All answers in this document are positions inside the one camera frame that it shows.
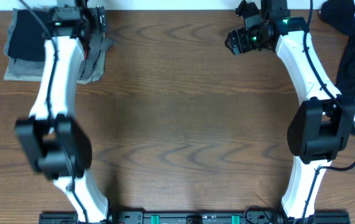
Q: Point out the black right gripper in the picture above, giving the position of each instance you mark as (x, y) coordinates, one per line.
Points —
(240, 43)

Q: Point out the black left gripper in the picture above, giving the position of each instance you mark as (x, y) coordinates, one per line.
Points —
(96, 16)

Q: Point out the black leggings with red waistband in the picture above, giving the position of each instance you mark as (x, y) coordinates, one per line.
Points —
(27, 38)

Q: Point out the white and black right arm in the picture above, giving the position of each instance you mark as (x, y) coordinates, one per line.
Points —
(320, 128)

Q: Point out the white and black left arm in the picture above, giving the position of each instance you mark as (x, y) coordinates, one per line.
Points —
(52, 140)

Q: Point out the folded grey trousers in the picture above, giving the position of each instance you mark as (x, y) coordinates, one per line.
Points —
(26, 52)

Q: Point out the folded beige garment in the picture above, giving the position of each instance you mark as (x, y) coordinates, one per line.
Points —
(91, 70)

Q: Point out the black garment pile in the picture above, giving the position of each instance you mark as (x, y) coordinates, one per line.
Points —
(339, 14)

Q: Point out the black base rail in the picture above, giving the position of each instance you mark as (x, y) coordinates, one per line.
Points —
(196, 217)

